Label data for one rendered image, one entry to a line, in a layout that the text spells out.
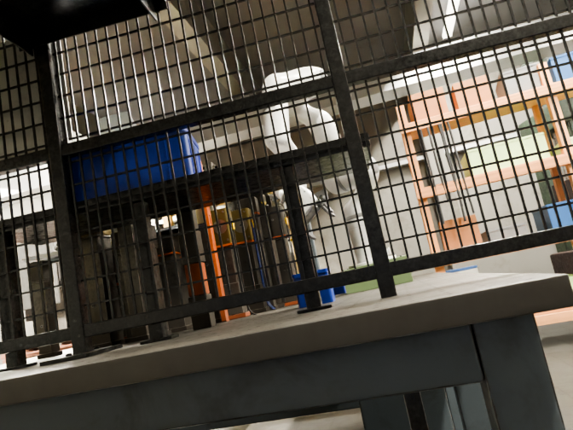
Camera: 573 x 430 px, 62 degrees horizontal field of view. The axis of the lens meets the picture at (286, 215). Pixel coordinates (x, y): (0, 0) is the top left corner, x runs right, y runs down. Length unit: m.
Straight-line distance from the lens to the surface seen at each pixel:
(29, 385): 0.87
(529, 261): 8.09
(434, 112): 4.28
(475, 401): 1.52
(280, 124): 1.64
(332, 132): 1.88
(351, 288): 1.83
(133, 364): 0.76
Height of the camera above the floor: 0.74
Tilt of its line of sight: 9 degrees up
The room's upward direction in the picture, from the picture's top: 11 degrees counter-clockwise
